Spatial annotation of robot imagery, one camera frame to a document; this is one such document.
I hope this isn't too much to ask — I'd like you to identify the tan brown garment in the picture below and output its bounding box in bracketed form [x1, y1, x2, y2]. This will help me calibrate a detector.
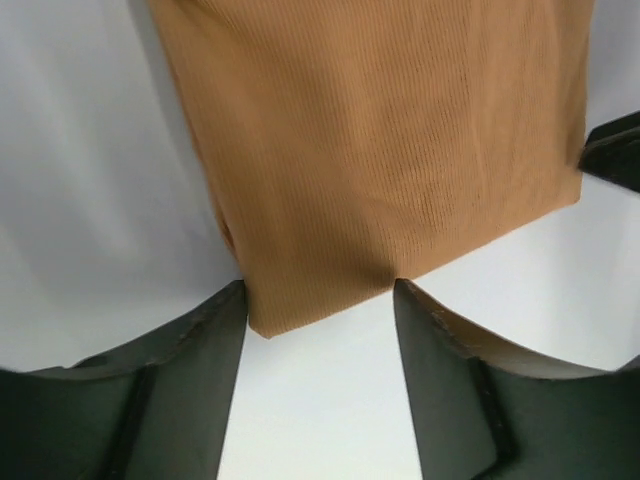
[149, 1, 594, 338]

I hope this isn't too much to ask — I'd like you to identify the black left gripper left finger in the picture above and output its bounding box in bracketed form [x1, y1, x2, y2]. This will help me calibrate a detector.
[1, 281, 247, 479]

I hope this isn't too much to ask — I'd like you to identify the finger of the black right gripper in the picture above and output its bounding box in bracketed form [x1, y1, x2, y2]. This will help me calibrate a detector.
[578, 111, 640, 193]

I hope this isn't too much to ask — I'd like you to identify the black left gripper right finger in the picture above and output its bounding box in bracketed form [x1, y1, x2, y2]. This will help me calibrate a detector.
[393, 279, 639, 479]

